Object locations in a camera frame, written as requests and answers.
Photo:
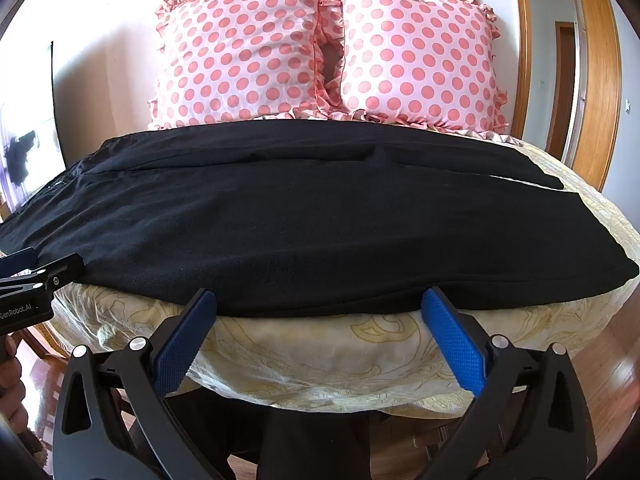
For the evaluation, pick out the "wooden door frame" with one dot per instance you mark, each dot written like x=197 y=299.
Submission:
x=600 y=60

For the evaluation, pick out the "black pants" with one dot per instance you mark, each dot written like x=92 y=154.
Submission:
x=300 y=220

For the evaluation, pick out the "person's left hand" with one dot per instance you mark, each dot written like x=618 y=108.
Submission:
x=11 y=390

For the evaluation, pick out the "dark framed window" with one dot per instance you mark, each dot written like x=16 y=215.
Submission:
x=30 y=150

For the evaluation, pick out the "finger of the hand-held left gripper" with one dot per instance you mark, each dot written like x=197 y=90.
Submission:
x=50 y=274
x=17 y=261

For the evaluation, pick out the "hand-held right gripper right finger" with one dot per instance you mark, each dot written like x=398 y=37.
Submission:
x=452 y=342

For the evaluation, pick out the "pink polka dot pillow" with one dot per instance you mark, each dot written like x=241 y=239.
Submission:
x=420 y=50
x=240 y=50

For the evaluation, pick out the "brown wooden door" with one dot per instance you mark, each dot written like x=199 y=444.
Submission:
x=562 y=90

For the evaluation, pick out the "cream patterned bedsheet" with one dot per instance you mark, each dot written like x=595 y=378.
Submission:
x=350 y=355

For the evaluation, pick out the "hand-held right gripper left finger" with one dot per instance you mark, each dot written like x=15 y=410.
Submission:
x=182 y=342

